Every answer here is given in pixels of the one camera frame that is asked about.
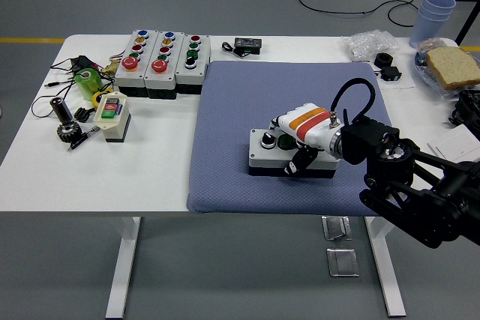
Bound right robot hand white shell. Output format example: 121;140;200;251
268;102;341;178

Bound grey four-button control box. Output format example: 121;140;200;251
247;127;341;178

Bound grey five-button emergency stop box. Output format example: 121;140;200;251
143;30;185;100
113;29;161;98

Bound blue-grey padded mat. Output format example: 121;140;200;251
186;60;408;218

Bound black servo motor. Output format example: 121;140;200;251
378;66;401;83

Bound black digital meter module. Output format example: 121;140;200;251
232;37;263;55

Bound clear bag of plastic parts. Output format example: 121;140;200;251
340;29;398;62

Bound open metal floor socket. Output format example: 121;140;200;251
321;216;353;241

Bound white paper sheet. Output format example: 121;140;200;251
352;58;416;91

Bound grey control box black selector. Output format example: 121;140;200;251
174;33;212;95

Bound closed metal floor socket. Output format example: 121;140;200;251
325;247;360;279

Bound wrapped brown bread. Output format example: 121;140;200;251
416;37;461;53

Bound white paper cards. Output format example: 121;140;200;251
427;124;480;163

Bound bread slice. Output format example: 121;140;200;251
424;46;480;91

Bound stacked pale blue cups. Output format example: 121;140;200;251
408;0;457;50

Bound white table leg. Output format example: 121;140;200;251
363;217;407;317
104;217;143;319

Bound brass fitting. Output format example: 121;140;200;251
100;58;120;76

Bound yellow tape roll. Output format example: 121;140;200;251
91;87;115;108

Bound small black toothed part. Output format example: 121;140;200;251
73;106;95;123

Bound black pen tool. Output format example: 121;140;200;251
66;126;101;153

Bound black power adapter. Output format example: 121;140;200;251
70;55;99;73

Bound black steel gear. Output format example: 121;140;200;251
55;121;83;144

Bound black metal cylinder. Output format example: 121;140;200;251
49;97;73;124

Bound black meter wire bundle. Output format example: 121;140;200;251
220;40;247;59

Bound black device with cables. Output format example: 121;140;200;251
448;89;480;132

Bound small white switch box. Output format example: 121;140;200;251
92;91;131;144

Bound thin black jack cable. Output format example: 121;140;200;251
30;56;82;118

